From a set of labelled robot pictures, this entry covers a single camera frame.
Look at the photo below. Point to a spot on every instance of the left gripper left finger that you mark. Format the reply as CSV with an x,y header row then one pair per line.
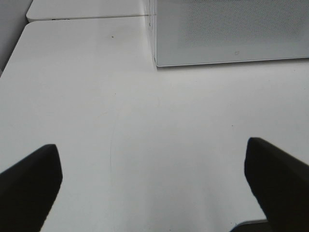
x,y
28,190

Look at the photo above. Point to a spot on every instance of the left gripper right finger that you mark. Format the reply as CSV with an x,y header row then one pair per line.
x,y
280,183

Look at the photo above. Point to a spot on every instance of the white microwave door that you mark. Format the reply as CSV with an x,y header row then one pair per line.
x,y
192,32

